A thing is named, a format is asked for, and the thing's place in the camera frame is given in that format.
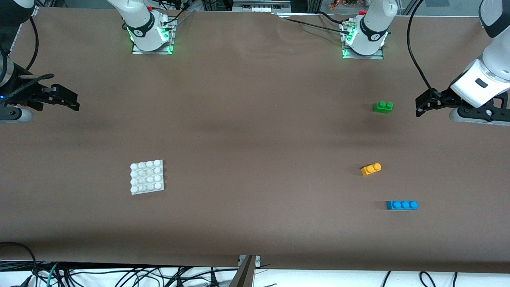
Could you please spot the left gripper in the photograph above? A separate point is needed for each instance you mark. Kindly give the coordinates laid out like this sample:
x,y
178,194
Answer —
x,y
445,98

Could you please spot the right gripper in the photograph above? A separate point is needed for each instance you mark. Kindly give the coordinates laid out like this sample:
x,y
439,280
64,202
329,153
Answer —
x,y
24,94

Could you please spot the yellow two-stud block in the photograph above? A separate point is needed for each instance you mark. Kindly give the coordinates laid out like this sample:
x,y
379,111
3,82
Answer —
x,y
370,170

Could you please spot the white studded base plate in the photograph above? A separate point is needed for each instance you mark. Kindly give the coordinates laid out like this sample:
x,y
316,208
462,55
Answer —
x,y
147,177

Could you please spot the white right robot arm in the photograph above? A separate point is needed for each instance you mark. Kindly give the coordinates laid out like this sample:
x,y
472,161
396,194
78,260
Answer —
x,y
139,24

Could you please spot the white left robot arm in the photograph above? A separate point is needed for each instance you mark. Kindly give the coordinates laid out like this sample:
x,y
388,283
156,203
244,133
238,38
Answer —
x,y
374,28

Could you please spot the green two-stud block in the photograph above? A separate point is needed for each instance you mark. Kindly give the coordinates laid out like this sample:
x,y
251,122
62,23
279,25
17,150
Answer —
x,y
382,107

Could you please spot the blue three-stud block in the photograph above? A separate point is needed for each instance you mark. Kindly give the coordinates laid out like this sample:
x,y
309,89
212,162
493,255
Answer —
x,y
400,205

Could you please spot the colourful snack package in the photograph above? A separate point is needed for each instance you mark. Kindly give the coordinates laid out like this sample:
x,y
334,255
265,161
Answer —
x,y
338,4

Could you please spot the brown table cover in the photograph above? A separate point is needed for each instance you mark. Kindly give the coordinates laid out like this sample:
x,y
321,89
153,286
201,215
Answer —
x,y
239,199

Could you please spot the dark aluminium profile leg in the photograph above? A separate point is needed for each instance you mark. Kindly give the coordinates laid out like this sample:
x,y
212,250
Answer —
x,y
245,275

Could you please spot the grey metal rail device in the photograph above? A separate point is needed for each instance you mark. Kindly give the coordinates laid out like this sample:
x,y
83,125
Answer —
x,y
259,8

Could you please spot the silver metal table bracket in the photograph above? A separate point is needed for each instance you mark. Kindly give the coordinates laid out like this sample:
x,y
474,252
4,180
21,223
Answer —
x,y
258,261

